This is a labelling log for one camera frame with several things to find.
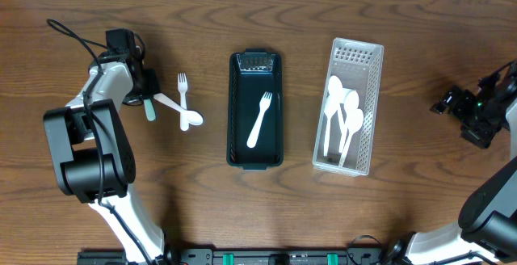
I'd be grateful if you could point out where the pale green plastic fork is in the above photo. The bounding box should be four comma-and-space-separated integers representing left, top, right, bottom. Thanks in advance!
144, 99, 157, 122

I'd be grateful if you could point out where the white plastic fork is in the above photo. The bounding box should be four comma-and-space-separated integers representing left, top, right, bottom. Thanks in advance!
246, 91, 272, 149
178, 73, 189, 132

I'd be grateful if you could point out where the white plastic spoon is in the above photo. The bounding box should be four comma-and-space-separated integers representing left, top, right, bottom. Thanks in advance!
323, 95, 339, 157
339, 108, 364, 166
328, 75, 347, 136
338, 90, 360, 154
153, 93, 204, 126

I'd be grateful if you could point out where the black plastic basket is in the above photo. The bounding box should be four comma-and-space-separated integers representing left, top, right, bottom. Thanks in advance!
226, 49, 284, 170

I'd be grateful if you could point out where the clear plastic perforated basket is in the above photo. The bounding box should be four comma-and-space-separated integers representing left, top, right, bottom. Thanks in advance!
312, 38, 384, 177

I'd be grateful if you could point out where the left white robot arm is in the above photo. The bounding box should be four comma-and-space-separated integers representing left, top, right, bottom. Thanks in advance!
44, 51, 174, 264

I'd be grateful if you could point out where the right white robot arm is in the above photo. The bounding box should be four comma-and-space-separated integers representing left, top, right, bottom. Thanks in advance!
382, 83, 516, 264

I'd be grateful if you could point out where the left black cable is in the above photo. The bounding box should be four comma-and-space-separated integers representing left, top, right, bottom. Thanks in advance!
46, 18, 158, 265

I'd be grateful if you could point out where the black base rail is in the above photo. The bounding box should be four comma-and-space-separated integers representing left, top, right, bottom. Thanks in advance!
76, 247, 389, 265

